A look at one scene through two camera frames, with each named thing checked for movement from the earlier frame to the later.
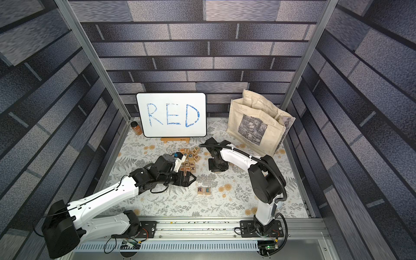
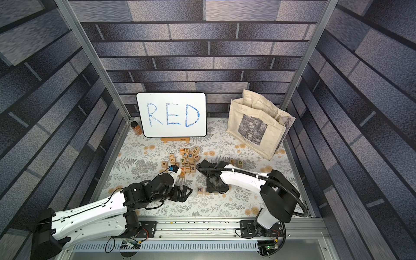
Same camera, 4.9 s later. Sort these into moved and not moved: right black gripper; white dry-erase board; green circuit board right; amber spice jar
Moved: right black gripper
Not moved: amber spice jar; white dry-erase board; green circuit board right
